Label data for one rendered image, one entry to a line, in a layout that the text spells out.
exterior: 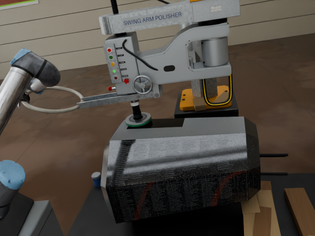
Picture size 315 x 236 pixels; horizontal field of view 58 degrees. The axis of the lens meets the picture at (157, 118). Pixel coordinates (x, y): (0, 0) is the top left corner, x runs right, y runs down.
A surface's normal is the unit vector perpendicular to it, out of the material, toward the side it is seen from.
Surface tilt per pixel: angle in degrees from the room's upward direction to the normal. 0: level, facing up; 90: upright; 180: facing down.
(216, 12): 90
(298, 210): 0
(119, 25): 90
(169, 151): 45
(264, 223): 0
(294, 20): 90
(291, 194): 0
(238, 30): 90
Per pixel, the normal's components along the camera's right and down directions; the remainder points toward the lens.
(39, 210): -0.16, -0.89
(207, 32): -0.08, 0.44
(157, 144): -0.23, -0.32
